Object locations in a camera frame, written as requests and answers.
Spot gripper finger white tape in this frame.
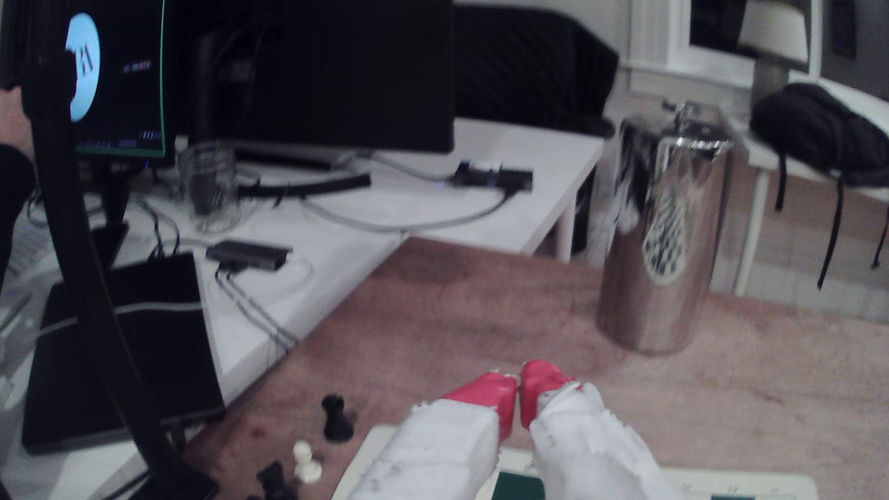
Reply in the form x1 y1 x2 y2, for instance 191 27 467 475
520 359 687 500
347 371 519 500

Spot black chess pawn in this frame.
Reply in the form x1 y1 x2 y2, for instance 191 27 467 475
321 394 355 444

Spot white chess pawn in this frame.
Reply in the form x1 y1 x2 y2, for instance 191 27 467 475
292 440 324 485

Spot green and cream chess mat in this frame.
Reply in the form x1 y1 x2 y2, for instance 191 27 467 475
332 424 822 500

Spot black chess knight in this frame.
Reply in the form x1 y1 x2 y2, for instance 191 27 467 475
256 461 298 500

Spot white desk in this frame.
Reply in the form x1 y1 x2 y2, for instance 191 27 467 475
0 117 607 500

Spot black dock with lights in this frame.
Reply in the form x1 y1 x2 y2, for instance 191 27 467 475
449 160 535 194

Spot black usb hub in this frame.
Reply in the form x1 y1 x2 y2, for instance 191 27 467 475
206 239 293 274

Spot black folio tablet case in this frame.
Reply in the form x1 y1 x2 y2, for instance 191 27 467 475
21 251 227 456

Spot white bench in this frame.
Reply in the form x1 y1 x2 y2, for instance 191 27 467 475
728 75 889 298

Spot clear glass jar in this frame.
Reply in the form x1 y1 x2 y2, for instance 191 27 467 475
177 141 242 234

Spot black chair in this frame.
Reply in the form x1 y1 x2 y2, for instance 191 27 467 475
451 3 620 138

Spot black backpack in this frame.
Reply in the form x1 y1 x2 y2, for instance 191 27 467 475
749 82 889 290

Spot large black monitor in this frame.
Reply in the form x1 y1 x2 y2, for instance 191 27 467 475
170 0 457 155

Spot white shade lamp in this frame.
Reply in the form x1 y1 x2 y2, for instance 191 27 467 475
736 0 815 106

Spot monitor with blue circle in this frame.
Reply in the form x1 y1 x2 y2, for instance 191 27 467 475
0 0 172 166

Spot brown cylindrical post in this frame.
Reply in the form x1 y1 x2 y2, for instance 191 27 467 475
596 100 737 356

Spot grey cable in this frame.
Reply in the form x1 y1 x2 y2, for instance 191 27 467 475
297 186 516 235

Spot thin hub cables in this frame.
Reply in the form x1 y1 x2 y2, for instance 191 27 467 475
214 269 301 351

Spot black camera stand pole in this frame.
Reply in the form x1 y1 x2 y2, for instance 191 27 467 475
19 0 219 500

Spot white window frame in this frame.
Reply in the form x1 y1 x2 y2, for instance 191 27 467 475
627 0 826 90

